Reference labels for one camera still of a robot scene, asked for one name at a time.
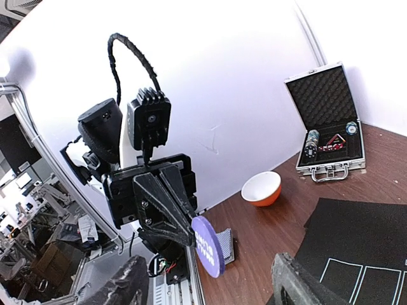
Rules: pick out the blue playing card deck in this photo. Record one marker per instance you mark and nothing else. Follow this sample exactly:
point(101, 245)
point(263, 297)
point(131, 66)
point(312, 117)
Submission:
point(225, 239)

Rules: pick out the black poker mat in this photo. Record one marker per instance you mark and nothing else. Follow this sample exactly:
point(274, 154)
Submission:
point(357, 250)

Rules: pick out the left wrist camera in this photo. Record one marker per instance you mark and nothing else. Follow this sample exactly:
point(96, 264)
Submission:
point(148, 117)

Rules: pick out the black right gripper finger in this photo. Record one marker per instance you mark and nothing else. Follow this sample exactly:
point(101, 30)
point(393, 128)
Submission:
point(292, 284)

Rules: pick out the red dice row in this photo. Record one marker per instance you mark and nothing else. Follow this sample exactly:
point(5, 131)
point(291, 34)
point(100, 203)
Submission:
point(328, 148)

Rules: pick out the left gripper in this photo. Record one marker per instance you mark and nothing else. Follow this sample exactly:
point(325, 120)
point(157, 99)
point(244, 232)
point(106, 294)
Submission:
point(161, 196)

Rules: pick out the orange white bowl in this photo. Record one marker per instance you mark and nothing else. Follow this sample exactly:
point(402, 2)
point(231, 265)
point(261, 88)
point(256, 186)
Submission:
point(263, 189)

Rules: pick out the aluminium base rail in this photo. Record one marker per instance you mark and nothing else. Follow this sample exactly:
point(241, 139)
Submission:
point(182, 286)

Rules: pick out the purple small blind button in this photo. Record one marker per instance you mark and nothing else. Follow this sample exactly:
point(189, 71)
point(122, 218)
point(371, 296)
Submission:
point(208, 247)

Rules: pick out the aluminium poker chip case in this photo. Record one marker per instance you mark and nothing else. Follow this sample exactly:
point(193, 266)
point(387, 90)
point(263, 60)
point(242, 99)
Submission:
point(323, 99)

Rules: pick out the poker chip stack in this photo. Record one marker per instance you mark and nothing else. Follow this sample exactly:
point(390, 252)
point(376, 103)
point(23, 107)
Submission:
point(311, 144)

